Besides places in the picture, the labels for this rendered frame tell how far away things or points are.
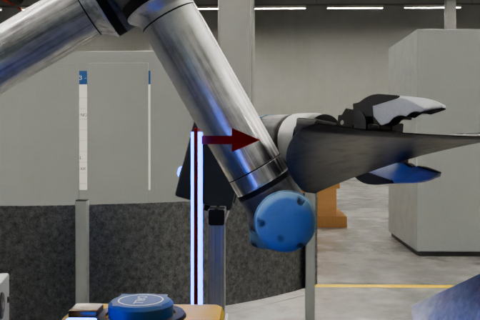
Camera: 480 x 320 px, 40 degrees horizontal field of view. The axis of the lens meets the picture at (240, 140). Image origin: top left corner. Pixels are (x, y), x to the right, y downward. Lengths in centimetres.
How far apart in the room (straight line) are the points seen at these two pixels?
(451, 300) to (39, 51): 63
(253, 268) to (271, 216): 181
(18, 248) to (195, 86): 165
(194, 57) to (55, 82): 613
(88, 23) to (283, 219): 40
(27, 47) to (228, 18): 404
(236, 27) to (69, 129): 255
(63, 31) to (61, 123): 593
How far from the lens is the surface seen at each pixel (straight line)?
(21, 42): 98
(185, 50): 81
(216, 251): 120
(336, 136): 59
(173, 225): 240
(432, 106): 75
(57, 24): 97
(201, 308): 44
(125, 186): 675
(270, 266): 266
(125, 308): 41
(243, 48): 493
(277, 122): 92
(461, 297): 70
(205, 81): 81
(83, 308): 43
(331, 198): 876
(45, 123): 694
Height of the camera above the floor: 118
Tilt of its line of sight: level
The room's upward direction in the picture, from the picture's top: straight up
